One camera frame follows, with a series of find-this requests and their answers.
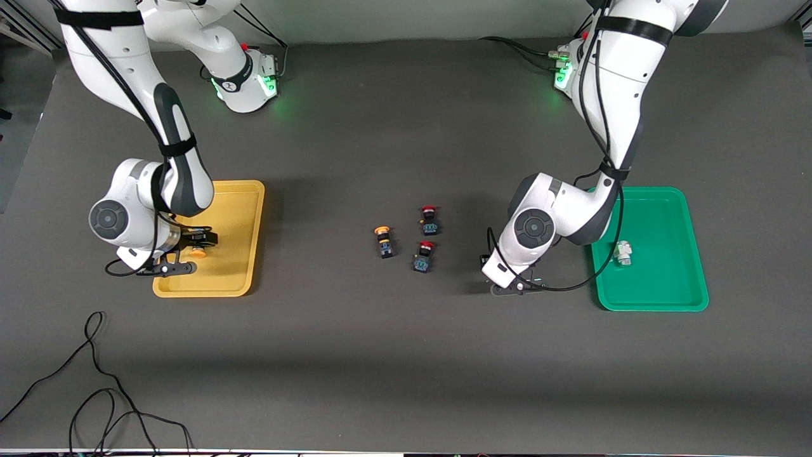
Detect black base cables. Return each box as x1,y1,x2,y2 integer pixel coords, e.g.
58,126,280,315
479,36,565,72
235,6,289,77

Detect yellow plastic tray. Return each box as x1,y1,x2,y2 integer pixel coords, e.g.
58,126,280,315
152,180,266,298

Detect dark grey table mat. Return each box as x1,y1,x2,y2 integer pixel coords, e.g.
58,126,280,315
0,25,812,453

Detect thin black loose cable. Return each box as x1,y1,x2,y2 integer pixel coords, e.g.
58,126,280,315
0,310,194,456
68,388,159,457

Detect black right base cables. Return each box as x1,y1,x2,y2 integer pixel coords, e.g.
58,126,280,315
235,6,289,77

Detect aluminium frame profile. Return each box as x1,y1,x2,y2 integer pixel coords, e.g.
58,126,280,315
0,14,64,56

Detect black left base cables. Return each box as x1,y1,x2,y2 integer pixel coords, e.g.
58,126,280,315
479,36,565,72

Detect green plastic tray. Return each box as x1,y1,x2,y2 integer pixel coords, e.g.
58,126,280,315
584,186,710,312

